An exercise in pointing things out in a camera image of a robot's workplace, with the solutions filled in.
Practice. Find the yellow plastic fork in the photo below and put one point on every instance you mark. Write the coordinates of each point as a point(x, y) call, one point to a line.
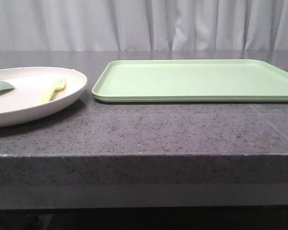
point(58, 84)

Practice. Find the beige round plate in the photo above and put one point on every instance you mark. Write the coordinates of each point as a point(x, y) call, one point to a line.
point(18, 105)

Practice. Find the light green serving tray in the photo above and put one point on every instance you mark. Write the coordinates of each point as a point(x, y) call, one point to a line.
point(198, 80)

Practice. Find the white curtain backdrop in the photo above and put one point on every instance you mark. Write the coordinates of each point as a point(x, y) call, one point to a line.
point(143, 25)

